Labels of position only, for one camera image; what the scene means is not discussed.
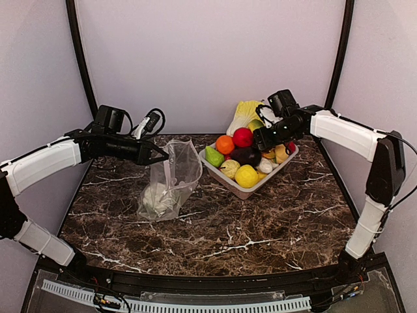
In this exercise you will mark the pale yellow cabbage toy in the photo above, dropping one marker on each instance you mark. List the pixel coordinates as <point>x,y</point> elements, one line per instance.
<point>229,168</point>

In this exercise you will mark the napa cabbage toy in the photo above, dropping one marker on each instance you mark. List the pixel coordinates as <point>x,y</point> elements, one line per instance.
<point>244,114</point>

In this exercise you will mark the right black frame post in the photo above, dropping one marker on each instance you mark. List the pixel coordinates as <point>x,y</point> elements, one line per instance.
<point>341,53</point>

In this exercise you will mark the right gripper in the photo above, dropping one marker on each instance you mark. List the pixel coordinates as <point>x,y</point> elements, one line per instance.
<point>262,141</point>

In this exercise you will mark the white slotted cable duct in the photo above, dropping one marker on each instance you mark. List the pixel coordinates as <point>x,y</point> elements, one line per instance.
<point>275,301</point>

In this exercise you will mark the green chayote toy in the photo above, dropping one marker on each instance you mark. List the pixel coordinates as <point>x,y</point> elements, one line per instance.
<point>214,157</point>

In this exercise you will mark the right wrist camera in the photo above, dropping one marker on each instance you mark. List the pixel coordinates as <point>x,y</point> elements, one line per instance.
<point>267,115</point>

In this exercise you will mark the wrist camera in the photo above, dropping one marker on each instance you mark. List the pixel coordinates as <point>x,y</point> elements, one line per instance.
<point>150,126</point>
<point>267,115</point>

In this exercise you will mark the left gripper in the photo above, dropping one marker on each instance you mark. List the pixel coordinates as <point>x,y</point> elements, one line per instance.
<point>143,152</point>

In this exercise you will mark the left black frame post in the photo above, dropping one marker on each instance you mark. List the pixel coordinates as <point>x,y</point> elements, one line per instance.
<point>80,56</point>

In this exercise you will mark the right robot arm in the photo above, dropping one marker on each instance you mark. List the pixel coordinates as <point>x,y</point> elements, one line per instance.
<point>285,120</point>

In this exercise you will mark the green yellow mango toy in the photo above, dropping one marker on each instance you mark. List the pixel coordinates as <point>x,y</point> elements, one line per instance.
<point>255,124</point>

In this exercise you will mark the clear dotted zip top bag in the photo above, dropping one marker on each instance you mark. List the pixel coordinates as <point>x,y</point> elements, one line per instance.
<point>181,173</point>

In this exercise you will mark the pink plastic food tray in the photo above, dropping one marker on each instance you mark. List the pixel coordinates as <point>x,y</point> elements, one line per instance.
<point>231,185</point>

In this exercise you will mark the white cauliflower toy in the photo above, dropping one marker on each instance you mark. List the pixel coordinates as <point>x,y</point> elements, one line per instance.
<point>158,200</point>

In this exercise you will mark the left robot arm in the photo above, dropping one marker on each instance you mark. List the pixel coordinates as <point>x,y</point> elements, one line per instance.
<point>100,138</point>

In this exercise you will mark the yellow lemon toy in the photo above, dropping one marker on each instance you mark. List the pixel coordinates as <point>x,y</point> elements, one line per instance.
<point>246,176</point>

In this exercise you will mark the white garlic toy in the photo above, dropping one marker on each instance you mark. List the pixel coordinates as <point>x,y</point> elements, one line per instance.
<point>265,166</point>

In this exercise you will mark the black curved front rail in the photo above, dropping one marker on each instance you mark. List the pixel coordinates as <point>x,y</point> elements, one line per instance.
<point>307,282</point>

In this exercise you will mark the black frame post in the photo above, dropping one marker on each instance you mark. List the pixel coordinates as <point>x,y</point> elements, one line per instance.
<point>341,53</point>
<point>80,56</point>

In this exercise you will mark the dark purple eggplant toy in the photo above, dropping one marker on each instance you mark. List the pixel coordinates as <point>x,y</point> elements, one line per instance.
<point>247,156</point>

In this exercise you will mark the orange fruit toy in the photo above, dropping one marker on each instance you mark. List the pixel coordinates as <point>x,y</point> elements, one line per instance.
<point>225,145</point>

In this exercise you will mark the red apple toy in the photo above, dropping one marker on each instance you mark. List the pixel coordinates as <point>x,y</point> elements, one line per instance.
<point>243,137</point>

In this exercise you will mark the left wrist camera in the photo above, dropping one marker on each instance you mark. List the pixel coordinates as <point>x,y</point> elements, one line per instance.
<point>150,126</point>

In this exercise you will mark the yellow bun toy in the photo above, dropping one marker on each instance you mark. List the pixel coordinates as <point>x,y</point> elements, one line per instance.
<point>281,154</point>

